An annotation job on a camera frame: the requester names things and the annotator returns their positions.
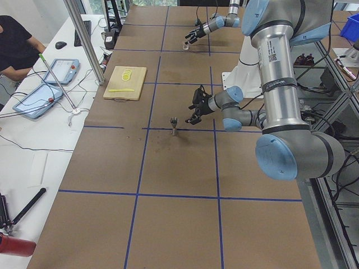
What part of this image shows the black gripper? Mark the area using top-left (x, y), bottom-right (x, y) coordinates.
top-left (185, 97), bottom-right (216, 125)
top-left (185, 25), bottom-right (206, 44)

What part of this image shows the steel jigger cup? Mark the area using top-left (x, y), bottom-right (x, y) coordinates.
top-left (170, 117), bottom-right (178, 136)

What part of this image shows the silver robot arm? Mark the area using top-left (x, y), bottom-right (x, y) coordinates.
top-left (185, 1), bottom-right (345, 180)
top-left (183, 0), bottom-right (248, 46)

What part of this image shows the bamboo cutting board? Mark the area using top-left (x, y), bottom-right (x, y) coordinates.
top-left (103, 66), bottom-right (147, 101)

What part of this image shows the yellow plastic knife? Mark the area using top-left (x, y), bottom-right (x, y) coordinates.
top-left (108, 88), bottom-right (135, 92)

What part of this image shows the black power adapter box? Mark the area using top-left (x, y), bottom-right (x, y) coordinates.
top-left (104, 29), bottom-right (118, 50)

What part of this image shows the black keyboard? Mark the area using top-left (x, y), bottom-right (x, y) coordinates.
top-left (73, 20), bottom-right (93, 47)

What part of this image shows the blue teach pendant far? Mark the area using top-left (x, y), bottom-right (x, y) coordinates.
top-left (50, 58), bottom-right (80, 85)

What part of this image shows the blue teach pendant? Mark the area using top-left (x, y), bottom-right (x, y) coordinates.
top-left (12, 84), bottom-right (63, 119)
top-left (50, 58), bottom-right (80, 85)

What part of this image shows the black computer mouse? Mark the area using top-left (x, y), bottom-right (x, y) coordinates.
top-left (55, 41), bottom-right (67, 50)

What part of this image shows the silver rod green tip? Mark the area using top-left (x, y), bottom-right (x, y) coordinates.
top-left (39, 53), bottom-right (79, 114)

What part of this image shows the blue plastic bin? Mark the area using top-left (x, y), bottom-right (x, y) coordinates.
top-left (340, 13), bottom-right (359, 41)

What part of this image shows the blue teach pendant near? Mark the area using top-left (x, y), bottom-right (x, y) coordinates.
top-left (12, 84), bottom-right (63, 119)

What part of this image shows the person in black shirt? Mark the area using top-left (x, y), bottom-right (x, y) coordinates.
top-left (1, 15), bottom-right (46, 82)

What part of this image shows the black tripod stand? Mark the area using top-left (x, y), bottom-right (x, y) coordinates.
top-left (0, 187), bottom-right (47, 236)

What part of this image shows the red cylinder bottle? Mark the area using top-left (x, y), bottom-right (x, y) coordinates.
top-left (0, 233), bottom-right (36, 257)

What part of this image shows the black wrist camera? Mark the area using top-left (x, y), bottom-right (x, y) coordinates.
top-left (195, 18), bottom-right (202, 28)
top-left (192, 85), bottom-right (211, 105)

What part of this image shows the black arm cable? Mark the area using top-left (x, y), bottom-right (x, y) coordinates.
top-left (195, 0), bottom-right (220, 23)
top-left (238, 92), bottom-right (264, 110)

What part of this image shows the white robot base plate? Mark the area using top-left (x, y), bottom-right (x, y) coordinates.
top-left (222, 36), bottom-right (262, 98)

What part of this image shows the aluminium frame post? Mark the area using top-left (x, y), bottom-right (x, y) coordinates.
top-left (64, 0), bottom-right (104, 85)

